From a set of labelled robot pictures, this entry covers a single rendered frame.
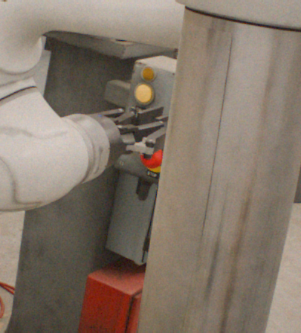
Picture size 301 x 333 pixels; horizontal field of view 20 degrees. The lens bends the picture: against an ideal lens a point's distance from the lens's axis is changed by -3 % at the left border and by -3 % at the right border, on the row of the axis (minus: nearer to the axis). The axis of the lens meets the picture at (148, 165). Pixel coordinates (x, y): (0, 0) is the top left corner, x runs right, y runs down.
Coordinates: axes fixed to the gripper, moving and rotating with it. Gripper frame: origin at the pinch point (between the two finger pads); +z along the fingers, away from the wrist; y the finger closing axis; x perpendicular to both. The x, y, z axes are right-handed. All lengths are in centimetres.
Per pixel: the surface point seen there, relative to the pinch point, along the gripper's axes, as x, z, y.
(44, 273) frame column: -51, 29, -34
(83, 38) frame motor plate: 3.9, 21.4, -29.0
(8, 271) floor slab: -107, 111, -99
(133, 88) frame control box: 0.2, 12.3, -11.7
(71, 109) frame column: -13.1, 29.3, -33.5
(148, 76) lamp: 3.0, 11.7, -9.0
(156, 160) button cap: -9.5, 9.6, -3.5
